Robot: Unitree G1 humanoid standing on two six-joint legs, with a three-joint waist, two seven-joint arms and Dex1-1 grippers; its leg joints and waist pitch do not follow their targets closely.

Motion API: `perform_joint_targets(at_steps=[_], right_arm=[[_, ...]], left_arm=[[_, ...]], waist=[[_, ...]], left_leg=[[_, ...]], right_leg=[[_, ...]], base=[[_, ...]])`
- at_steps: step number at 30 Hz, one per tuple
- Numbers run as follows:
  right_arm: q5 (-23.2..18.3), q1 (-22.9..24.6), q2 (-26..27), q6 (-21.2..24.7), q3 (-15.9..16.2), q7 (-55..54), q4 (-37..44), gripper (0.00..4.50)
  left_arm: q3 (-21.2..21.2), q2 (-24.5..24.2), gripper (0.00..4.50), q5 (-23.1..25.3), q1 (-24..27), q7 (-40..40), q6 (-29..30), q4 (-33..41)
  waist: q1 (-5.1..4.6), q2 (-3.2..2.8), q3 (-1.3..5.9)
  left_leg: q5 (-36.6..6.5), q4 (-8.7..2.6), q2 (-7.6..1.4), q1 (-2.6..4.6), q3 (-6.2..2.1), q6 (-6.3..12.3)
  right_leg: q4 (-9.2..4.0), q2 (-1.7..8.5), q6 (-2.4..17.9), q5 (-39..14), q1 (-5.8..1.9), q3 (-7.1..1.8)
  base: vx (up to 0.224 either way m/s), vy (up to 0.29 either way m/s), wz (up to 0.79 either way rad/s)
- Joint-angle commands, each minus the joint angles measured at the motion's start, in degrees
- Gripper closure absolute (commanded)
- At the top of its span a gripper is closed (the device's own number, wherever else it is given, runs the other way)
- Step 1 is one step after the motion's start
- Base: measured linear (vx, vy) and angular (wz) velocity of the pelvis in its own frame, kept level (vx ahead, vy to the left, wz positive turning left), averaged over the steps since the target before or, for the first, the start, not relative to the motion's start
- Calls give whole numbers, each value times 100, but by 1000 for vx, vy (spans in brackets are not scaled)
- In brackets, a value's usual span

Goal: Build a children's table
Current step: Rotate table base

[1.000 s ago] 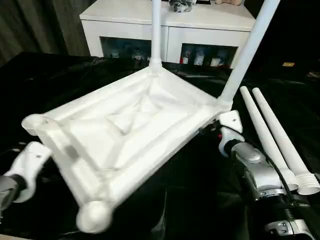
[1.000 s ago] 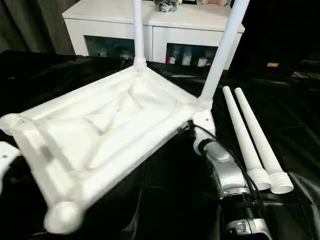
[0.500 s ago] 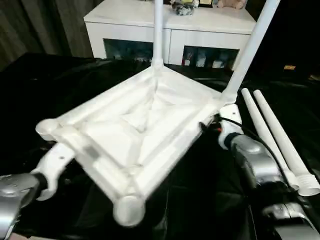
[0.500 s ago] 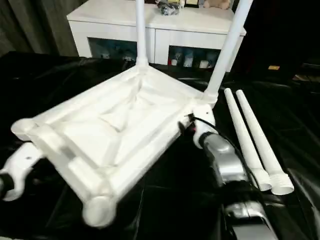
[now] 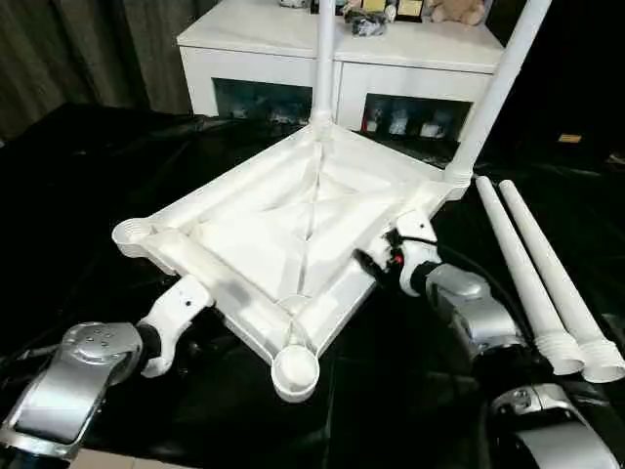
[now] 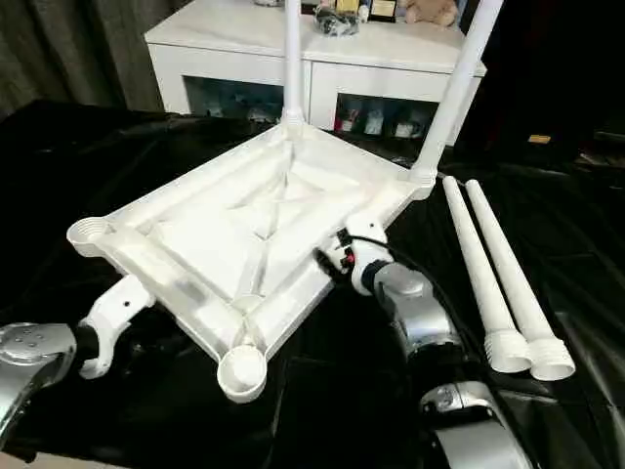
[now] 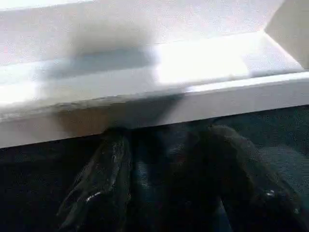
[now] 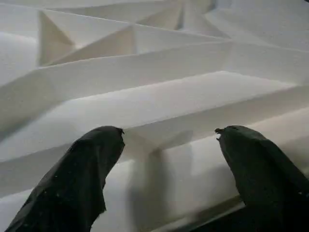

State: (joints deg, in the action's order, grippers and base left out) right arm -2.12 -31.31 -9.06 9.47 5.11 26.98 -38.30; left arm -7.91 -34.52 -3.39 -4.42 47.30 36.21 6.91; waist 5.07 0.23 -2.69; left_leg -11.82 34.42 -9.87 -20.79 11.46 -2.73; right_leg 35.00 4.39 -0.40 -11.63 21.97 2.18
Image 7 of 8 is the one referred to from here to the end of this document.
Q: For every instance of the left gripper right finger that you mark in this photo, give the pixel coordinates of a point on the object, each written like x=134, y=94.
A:
x=241, y=183

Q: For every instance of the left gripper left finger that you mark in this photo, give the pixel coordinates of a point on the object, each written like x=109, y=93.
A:
x=101, y=183

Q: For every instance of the white plastic table top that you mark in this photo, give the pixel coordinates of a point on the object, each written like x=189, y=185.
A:
x=144, y=60

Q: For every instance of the black plastic cover mat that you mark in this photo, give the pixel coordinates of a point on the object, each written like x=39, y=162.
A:
x=277, y=135

